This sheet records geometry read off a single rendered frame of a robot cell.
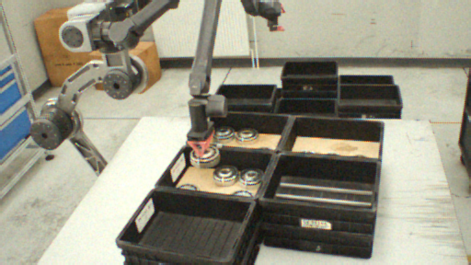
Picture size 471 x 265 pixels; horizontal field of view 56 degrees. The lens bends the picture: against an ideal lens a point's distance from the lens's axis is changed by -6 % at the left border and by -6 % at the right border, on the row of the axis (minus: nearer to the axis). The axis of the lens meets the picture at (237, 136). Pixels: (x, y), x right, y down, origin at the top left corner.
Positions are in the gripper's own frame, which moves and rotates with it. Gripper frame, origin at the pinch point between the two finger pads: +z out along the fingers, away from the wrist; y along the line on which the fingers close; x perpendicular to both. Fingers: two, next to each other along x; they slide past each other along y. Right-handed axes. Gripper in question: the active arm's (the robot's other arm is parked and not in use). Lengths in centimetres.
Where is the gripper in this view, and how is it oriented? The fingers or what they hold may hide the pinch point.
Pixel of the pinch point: (203, 150)
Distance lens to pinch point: 166.9
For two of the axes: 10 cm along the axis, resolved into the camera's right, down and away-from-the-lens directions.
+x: -9.4, -1.0, 3.1
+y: 3.2, -5.3, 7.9
